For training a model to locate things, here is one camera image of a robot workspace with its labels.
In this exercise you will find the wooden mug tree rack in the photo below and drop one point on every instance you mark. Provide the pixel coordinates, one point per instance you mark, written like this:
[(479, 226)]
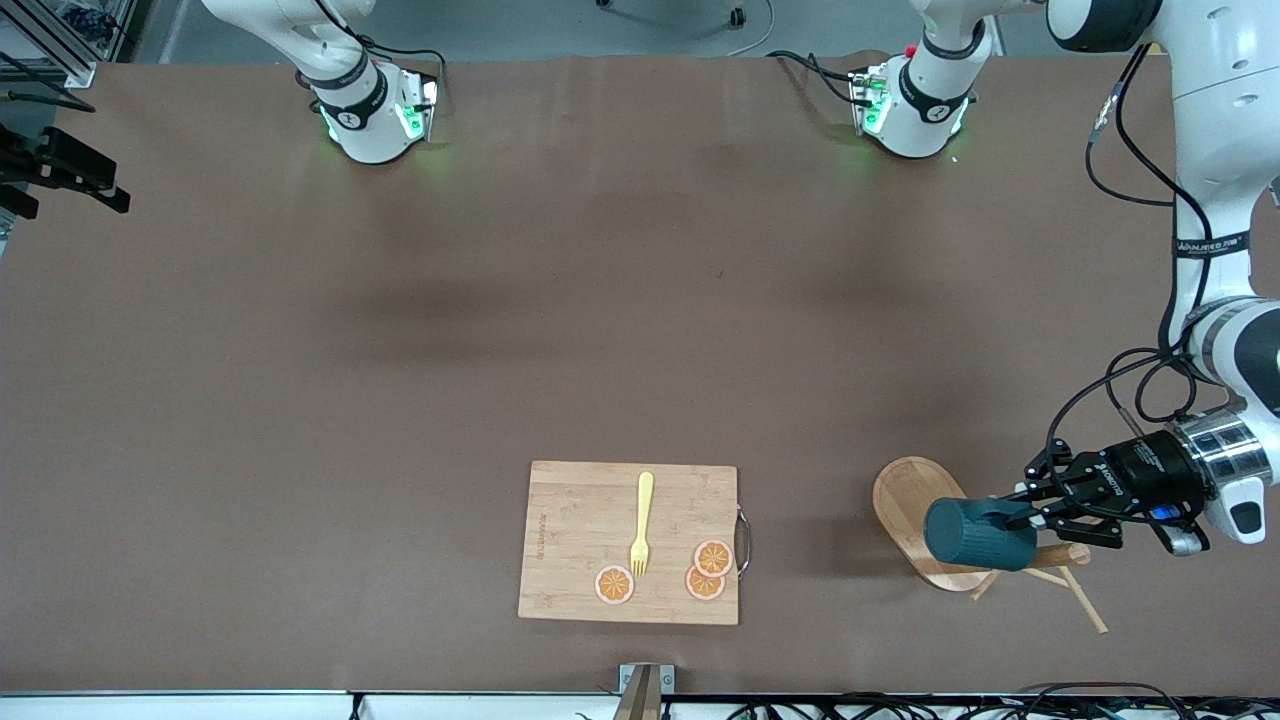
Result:
[(905, 495)]

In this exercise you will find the aluminium frame with clutter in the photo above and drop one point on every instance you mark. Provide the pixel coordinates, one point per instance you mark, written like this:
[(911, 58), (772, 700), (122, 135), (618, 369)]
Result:
[(70, 35)]

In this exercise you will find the yellow plastic fork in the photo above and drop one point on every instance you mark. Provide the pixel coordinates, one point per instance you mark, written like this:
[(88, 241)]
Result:
[(643, 520)]

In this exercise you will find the grey metal camera bracket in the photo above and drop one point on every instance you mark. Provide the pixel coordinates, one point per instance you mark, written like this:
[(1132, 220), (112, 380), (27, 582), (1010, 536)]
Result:
[(645, 690)]

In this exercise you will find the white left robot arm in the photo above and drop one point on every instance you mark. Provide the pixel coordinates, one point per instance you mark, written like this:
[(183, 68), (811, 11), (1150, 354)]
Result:
[(1225, 120)]

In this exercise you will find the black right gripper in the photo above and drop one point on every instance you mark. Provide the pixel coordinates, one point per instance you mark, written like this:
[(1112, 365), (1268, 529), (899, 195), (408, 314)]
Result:
[(62, 165)]

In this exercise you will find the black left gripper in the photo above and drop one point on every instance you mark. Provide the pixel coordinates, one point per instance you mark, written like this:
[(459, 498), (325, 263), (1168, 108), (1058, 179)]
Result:
[(1142, 467)]

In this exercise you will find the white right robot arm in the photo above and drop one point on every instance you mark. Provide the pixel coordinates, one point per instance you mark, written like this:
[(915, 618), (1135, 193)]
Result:
[(350, 110)]

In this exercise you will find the dark teal cup yellow inside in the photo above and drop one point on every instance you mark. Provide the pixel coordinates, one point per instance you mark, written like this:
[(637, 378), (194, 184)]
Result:
[(975, 535)]

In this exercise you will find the orange slice toy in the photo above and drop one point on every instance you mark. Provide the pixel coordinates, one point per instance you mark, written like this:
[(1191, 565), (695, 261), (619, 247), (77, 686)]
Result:
[(713, 557), (700, 587), (615, 585)]

